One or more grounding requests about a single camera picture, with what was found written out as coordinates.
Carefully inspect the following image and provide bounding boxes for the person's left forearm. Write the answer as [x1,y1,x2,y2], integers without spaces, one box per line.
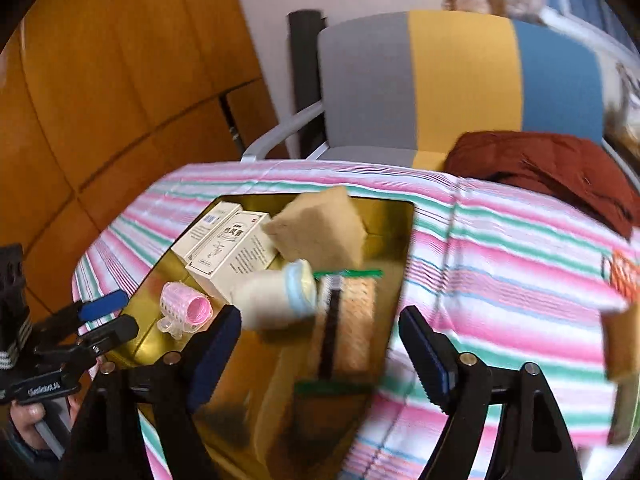
[0,435,66,480]

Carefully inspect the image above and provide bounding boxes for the black rolled mat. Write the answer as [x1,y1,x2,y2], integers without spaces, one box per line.
[287,9,328,158]

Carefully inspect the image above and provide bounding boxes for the cream box blue label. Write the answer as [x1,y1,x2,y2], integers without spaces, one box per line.
[171,201,241,263]

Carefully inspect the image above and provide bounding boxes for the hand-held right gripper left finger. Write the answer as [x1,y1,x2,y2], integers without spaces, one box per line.
[60,304,243,480]

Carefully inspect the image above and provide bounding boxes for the wooden wardrobe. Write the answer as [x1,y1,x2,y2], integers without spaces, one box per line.
[0,0,281,361]

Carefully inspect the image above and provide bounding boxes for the red-brown jacket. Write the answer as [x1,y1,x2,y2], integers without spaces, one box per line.
[444,131,640,238]

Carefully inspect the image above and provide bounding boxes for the gold metal tin container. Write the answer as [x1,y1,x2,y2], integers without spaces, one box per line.
[107,192,417,480]

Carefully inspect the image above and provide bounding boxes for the grey yellow blue chair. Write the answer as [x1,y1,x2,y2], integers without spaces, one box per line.
[240,10,640,171]

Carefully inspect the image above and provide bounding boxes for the cream box with drawn label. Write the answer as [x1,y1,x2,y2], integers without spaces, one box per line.
[186,211,281,301]

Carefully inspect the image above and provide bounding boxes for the green-edged snack bar packet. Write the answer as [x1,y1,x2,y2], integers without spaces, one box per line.
[295,269,383,396]

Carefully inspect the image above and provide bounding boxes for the yellow sponge block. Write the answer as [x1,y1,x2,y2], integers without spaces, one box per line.
[600,305,640,383]
[262,186,370,268]

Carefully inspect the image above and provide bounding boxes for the pink hair roller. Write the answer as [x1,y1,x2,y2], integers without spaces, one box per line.
[157,281,213,338]

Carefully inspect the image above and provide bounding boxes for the orange plastic basket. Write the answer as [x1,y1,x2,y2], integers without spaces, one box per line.
[602,250,640,306]

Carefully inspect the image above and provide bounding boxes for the striped pink green tablecloth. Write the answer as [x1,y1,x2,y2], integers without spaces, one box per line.
[72,160,640,480]

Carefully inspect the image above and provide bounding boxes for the window with bars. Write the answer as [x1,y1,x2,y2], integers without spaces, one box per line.
[542,0,631,51]

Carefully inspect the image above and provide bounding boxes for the person's left hand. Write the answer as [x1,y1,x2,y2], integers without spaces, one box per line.
[9,401,49,452]

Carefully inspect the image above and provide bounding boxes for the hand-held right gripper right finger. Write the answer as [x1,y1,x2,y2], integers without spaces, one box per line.
[399,305,583,480]

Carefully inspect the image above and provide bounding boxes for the dark thin pole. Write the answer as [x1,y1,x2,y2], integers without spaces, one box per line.
[220,91,246,153]

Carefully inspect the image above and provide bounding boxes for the white plastic bottle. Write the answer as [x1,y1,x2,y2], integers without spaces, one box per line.
[231,259,318,331]

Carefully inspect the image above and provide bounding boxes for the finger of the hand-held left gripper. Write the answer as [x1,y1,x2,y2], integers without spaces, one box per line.
[35,289,128,343]
[70,314,141,361]

